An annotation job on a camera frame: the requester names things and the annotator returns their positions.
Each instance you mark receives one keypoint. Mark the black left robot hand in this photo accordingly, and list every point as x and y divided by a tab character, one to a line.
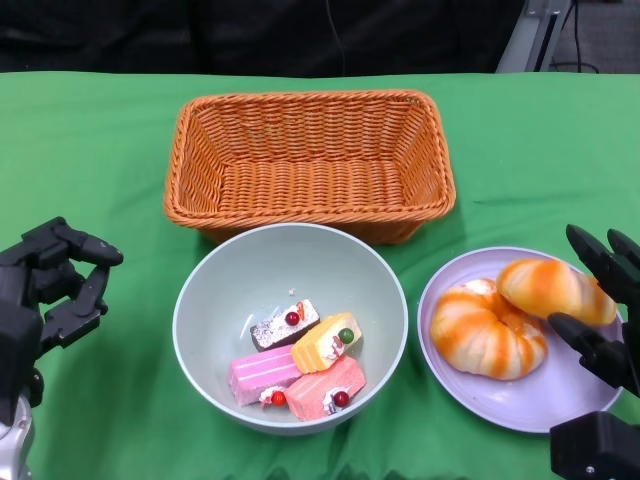
20	300

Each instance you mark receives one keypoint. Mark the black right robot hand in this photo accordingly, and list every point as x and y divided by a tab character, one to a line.
615	280

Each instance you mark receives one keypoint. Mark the smooth orange donut bread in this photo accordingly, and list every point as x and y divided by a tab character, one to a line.
550	290

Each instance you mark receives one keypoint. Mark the ribbed round bread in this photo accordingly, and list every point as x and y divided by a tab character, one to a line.
475	335

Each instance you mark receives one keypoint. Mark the pale grey-green bowl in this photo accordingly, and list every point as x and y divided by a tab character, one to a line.
240	270

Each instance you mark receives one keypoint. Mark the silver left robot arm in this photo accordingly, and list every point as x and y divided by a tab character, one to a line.
15	445

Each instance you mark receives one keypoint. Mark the lavender white plate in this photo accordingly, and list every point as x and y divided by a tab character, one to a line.
500	400

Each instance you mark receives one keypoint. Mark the pink striped cake slice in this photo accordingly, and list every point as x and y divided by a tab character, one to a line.
260	372

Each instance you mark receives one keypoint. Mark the chocolate cake slice with cherry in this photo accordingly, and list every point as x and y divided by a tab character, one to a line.
280	327

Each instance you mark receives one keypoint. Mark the yellow cake slice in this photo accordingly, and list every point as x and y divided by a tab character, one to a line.
315	350

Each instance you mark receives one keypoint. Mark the orange wicker basket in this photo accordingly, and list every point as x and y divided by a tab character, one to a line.
310	185

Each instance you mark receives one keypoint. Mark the salmon cake slice with cherry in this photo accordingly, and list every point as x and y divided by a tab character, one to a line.
320	390

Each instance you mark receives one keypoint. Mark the green tablecloth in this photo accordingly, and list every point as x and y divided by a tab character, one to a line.
540	150

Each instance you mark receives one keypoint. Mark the black backdrop curtain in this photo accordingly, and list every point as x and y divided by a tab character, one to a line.
150	35

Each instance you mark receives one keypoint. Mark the black right wrist camera housing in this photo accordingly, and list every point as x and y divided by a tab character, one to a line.
595	445

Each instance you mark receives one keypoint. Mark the grey metal frame leg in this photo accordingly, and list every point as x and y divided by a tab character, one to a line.
525	40

